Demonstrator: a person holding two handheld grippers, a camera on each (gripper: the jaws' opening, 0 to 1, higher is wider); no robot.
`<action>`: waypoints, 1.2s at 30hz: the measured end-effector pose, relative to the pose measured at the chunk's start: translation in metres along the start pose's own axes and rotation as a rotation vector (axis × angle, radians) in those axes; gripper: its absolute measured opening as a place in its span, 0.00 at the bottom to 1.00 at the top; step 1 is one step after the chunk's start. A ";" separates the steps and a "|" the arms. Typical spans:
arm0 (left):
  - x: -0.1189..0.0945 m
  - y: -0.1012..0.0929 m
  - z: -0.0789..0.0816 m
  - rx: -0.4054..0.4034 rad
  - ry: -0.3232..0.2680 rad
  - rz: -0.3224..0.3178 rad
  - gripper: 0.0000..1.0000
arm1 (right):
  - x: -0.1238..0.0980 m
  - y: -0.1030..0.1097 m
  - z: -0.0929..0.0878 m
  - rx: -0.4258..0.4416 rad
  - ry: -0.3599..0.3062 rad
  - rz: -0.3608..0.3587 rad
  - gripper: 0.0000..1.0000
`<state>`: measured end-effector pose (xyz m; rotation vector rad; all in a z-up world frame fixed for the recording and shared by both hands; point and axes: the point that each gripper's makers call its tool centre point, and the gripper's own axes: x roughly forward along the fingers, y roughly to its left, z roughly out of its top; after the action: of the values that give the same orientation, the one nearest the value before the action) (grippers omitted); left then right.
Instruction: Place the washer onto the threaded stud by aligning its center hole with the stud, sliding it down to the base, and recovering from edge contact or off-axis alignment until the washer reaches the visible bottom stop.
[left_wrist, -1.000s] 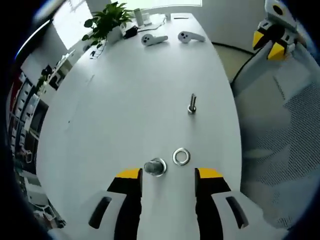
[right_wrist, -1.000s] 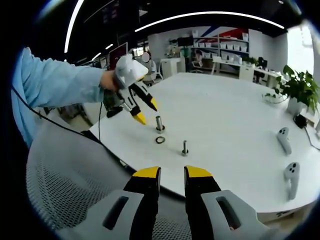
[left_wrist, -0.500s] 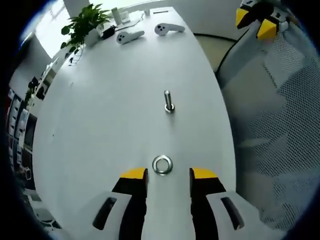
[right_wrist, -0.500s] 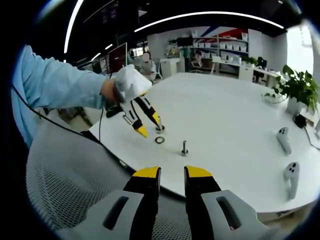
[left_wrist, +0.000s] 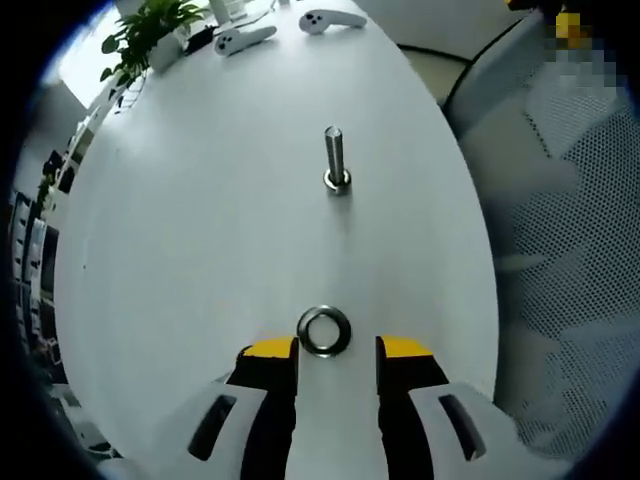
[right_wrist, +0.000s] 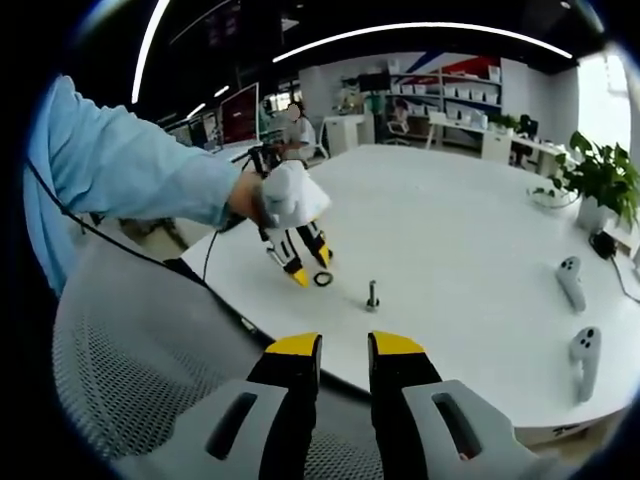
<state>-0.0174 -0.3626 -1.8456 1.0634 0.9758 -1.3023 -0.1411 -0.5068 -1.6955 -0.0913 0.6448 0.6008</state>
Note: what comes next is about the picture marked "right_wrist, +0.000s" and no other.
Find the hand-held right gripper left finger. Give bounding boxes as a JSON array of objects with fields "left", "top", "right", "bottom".
[{"left": 112, "top": 332, "right": 324, "bottom": 480}]

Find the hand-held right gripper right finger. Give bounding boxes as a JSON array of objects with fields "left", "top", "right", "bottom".
[{"left": 367, "top": 330, "right": 566, "bottom": 480}]

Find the person's left hand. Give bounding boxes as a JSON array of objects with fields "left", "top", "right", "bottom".
[{"left": 251, "top": 162, "right": 305, "bottom": 230}]

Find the black tripod rig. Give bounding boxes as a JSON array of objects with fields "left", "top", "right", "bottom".
[{"left": 243, "top": 143, "right": 282, "bottom": 176}]

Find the white low cabinet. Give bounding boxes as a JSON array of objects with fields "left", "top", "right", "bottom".
[{"left": 324, "top": 113, "right": 376, "bottom": 156}]

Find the red screen monitor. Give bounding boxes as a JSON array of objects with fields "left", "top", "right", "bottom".
[{"left": 219, "top": 82, "right": 261, "bottom": 147}]

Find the grey mesh office chair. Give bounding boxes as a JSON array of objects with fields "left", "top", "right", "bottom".
[{"left": 52, "top": 234, "right": 386, "bottom": 480}]

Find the white storage shelving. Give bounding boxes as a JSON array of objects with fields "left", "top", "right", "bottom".
[{"left": 389, "top": 59, "right": 504, "bottom": 126}]

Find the white handheld controller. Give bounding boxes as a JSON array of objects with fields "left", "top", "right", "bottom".
[
  {"left": 555, "top": 255, "right": 587, "bottom": 314},
  {"left": 569, "top": 326, "right": 601, "bottom": 404}
]

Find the white background desk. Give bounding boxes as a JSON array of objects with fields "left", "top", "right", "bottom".
[{"left": 429, "top": 112, "right": 566, "bottom": 171}]

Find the curved ceiling light strip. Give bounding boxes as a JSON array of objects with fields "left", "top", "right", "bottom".
[
  {"left": 272, "top": 21, "right": 575, "bottom": 64},
  {"left": 131, "top": 0, "right": 172, "bottom": 105}
]

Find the black power adapter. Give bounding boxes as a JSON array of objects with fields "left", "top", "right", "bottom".
[{"left": 589, "top": 232, "right": 620, "bottom": 260}]

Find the green potted plant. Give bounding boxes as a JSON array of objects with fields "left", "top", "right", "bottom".
[{"left": 532, "top": 129, "right": 640, "bottom": 234}]

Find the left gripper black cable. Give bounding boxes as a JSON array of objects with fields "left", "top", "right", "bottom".
[{"left": 24, "top": 158, "right": 246, "bottom": 291}]

